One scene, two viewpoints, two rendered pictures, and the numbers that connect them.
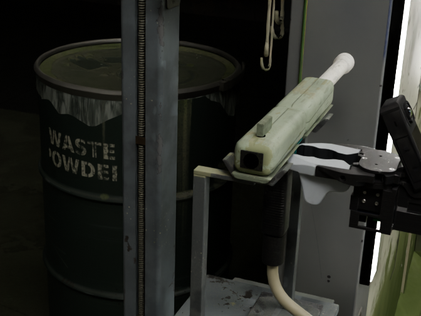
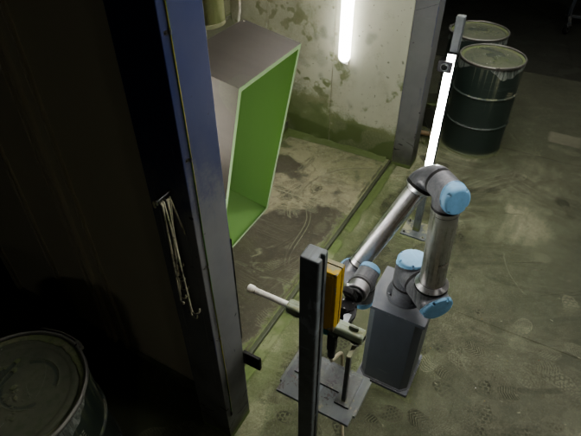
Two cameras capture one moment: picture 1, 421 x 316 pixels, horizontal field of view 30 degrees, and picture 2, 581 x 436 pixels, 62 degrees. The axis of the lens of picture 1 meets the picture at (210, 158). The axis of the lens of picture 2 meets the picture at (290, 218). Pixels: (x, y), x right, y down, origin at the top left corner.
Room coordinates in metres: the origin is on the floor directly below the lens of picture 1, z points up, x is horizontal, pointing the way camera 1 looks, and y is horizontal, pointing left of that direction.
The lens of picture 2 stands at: (0.93, 1.02, 2.55)
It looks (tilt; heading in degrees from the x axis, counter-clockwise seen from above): 40 degrees down; 279
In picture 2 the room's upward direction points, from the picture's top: straight up
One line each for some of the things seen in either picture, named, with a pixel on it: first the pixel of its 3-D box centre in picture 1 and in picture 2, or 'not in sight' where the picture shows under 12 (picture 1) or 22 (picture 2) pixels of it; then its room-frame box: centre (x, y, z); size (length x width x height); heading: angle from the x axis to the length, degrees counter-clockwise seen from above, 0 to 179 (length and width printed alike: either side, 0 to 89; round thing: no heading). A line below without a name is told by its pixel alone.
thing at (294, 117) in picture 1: (302, 153); (303, 324); (1.05, -0.13, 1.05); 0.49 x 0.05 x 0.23; 159
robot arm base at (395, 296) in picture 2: not in sight; (406, 288); (0.60, -0.71, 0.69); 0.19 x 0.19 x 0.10
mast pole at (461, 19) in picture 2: not in sight; (435, 139); (0.38, -1.97, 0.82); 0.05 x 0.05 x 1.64; 69
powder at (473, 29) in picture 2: not in sight; (479, 31); (-0.19, -4.05, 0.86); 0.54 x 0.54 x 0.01
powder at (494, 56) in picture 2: not in sight; (492, 57); (-0.21, -3.40, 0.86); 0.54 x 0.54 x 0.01
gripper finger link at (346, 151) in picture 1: (323, 167); not in sight; (0.95, -0.15, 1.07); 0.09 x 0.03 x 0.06; 60
